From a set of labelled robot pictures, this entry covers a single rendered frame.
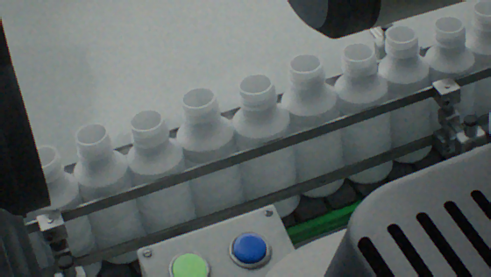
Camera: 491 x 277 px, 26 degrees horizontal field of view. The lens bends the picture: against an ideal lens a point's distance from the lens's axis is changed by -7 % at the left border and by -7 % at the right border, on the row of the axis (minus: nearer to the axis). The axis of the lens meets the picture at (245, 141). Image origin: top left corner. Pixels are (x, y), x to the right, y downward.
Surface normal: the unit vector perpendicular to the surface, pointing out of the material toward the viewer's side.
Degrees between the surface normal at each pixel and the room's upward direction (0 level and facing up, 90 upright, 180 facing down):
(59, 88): 0
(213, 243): 20
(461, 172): 0
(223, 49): 0
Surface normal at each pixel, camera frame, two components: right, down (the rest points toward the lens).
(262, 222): 0.00, -0.53
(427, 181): -0.12, -0.77
